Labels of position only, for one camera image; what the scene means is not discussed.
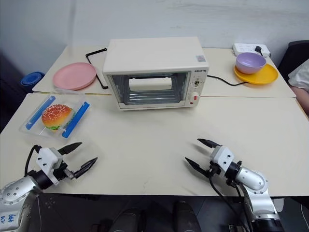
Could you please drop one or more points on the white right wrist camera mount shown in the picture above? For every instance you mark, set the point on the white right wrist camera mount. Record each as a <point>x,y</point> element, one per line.
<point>223,157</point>

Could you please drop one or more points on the small oven temperature knob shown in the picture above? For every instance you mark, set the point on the small oven temperature knob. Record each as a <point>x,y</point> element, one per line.
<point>197,83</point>

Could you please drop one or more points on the black bent metal rod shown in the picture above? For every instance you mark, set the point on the black bent metal rod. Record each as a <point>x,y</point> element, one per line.
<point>91,60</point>

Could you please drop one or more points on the blue container clip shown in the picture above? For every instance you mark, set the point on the blue container clip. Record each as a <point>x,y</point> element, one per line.
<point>39,112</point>
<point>76,119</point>

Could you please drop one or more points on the white and red timer knob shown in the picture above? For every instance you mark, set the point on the white and red timer knob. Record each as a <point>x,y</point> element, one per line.
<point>195,97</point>

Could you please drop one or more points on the clear tray with blue handles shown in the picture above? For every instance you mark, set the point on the clear tray with blue handles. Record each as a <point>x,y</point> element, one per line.
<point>36,130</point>

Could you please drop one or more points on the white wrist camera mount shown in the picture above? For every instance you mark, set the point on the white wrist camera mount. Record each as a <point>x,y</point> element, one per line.
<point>223,157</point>
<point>47,159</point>

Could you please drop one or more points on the purple bowl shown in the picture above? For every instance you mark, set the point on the purple bowl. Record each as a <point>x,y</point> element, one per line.
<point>249,64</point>

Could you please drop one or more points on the toy hamburger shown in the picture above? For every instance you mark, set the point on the toy hamburger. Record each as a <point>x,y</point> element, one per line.
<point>56,114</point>

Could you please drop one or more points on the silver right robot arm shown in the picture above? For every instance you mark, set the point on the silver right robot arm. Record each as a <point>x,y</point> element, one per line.
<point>256,183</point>

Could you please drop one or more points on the pink plate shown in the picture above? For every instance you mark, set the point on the pink plate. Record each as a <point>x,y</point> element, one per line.
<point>73,76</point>

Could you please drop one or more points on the glass oven door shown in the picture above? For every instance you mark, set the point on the glass oven door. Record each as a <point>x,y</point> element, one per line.
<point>120,84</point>

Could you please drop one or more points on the black chair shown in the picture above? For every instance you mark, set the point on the black chair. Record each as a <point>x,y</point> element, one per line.
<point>293,55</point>

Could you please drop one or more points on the white cloth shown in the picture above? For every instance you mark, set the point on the white cloth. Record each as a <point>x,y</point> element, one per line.
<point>301,75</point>

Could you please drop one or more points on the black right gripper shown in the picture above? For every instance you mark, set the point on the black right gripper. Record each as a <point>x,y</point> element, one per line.
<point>214,170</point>

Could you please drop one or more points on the black power plug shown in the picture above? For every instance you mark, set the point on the black power plug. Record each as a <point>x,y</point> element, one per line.
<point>259,49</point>

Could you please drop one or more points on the yellow plate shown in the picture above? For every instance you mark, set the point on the yellow plate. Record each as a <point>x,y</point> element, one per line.
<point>268,76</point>

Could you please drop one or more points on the white power strip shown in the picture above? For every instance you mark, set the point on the white power strip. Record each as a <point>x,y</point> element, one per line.
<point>243,47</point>

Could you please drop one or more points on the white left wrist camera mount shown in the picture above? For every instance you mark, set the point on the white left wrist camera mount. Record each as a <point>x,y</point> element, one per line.
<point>47,159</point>

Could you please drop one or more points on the pink fabric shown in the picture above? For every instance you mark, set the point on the pink fabric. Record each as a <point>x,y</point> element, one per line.
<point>303,99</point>

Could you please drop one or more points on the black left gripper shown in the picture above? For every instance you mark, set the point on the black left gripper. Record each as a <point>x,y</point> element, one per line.
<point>60,172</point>

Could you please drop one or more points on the blue collapsible bowl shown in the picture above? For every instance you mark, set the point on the blue collapsible bowl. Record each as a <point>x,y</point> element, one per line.
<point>31,78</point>

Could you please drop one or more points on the white toaster oven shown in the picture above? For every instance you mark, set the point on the white toaster oven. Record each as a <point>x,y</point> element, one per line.
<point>152,54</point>

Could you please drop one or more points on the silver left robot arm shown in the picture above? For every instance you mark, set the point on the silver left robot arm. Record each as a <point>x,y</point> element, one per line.
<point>17,191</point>

